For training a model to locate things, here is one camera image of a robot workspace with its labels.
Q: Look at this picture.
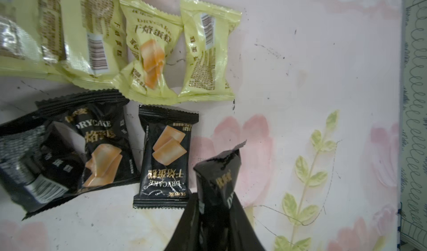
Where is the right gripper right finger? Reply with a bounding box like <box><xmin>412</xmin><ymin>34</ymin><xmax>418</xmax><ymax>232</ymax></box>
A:
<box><xmin>228</xmin><ymin>193</ymin><xmax>265</xmax><ymax>251</ymax></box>

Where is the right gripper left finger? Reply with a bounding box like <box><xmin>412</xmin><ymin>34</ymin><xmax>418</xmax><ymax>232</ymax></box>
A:
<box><xmin>164</xmin><ymin>193</ymin><xmax>200</xmax><ymax>251</ymax></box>

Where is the black cookie packet four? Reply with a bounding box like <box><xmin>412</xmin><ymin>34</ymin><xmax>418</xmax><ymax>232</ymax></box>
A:
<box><xmin>193</xmin><ymin>142</ymin><xmax>246</xmax><ymax>251</ymax></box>

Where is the black cookie packet three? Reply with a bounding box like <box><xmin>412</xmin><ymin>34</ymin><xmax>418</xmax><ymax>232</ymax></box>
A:
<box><xmin>133</xmin><ymin>105</ymin><xmax>199</xmax><ymax>209</ymax></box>

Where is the black cookie packet one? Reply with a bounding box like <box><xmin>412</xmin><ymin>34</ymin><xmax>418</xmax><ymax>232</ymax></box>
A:
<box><xmin>36</xmin><ymin>89</ymin><xmax>140</xmax><ymax>193</ymax></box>

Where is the black cookie packet two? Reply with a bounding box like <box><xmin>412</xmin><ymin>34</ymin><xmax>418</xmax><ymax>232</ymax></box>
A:
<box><xmin>0</xmin><ymin>114</ymin><xmax>87</xmax><ymax>221</ymax></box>

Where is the green cookie packet three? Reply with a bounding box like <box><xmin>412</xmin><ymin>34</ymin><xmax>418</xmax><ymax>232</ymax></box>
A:
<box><xmin>112</xmin><ymin>0</ymin><xmax>183</xmax><ymax>105</ymax></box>

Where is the green cookie packet four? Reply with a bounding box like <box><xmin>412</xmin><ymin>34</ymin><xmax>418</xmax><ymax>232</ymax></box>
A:
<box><xmin>179</xmin><ymin>0</ymin><xmax>242</xmax><ymax>102</ymax></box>

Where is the green cookie packet two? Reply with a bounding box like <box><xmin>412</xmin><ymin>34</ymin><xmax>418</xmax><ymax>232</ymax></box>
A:
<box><xmin>60</xmin><ymin>0</ymin><xmax>128</xmax><ymax>90</ymax></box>

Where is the green cookie packet one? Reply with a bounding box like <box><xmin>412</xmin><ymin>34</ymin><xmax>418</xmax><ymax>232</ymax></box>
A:
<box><xmin>1</xmin><ymin>0</ymin><xmax>70</xmax><ymax>82</ymax></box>

